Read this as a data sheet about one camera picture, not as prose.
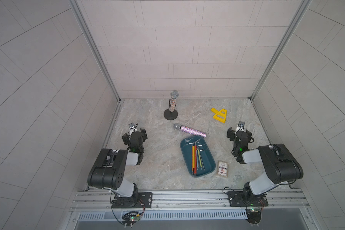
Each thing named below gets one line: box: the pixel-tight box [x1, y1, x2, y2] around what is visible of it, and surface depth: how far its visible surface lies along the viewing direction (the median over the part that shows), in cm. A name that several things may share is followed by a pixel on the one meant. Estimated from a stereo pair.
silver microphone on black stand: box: [163, 90, 179, 121], surface depth 106 cm
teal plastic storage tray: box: [180, 135, 217, 178], surface depth 86 cm
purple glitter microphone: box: [172, 123, 207, 138], surface depth 96 cm
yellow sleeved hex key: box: [193, 145, 196, 169], surface depth 86 cm
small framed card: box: [217, 160, 229, 178], surface depth 82 cm
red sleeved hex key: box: [194, 141, 197, 176], surface depth 86 cm
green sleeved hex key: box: [197, 149, 203, 171], surface depth 86 cm
